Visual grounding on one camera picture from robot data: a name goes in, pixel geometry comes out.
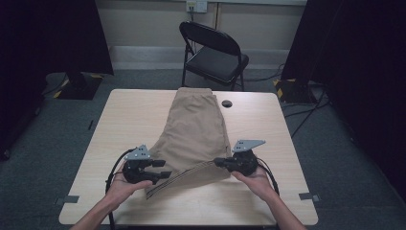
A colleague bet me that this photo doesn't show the black floor cable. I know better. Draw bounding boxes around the black floor cable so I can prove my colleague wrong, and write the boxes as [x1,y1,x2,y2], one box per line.
[243,62,285,82]
[282,89,332,139]
[42,73,70,97]

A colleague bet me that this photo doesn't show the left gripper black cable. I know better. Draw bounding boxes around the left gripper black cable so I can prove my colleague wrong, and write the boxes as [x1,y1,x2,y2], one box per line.
[104,147,137,230]

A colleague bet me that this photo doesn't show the black stand base yellow stripes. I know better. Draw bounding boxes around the black stand base yellow stripes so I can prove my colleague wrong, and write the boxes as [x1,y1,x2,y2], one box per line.
[55,71,105,101]
[272,78,321,105]

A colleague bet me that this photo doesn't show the white wall socket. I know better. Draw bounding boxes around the white wall socket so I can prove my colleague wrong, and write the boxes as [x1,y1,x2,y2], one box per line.
[186,0,209,14]

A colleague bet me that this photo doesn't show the beige shorts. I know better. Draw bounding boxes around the beige shorts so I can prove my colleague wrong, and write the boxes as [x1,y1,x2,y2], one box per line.
[145,86,233,200]

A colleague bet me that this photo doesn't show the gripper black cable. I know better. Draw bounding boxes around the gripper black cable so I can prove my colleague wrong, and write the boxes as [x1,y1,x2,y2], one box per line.
[104,147,137,230]
[255,156,281,196]

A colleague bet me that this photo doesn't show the person's right hand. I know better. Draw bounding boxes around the person's right hand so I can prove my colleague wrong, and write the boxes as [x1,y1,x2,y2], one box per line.
[231,165,278,203]

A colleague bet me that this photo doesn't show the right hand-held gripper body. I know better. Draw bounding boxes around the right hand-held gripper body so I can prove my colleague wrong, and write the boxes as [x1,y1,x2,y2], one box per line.
[224,138,267,177]

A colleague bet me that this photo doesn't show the person's left hand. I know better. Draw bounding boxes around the person's left hand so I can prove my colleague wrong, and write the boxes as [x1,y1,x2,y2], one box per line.
[105,162,154,209]

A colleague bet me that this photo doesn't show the black folding chair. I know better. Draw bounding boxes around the black folding chair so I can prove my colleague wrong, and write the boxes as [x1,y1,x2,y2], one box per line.
[178,20,250,92]

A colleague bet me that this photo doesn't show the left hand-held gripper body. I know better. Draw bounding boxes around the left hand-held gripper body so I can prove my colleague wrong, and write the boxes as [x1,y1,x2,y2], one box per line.
[122,144,155,185]

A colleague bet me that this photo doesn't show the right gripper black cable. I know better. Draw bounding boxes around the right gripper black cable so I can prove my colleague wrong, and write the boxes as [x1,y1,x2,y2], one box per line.
[255,156,281,196]

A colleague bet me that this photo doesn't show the grey tape strip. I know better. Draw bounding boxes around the grey tape strip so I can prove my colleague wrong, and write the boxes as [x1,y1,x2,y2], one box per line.
[298,192,322,203]
[54,195,80,206]

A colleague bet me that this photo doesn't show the black curtain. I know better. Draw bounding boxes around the black curtain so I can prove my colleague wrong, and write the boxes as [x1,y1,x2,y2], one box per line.
[280,0,406,203]
[0,0,115,161]

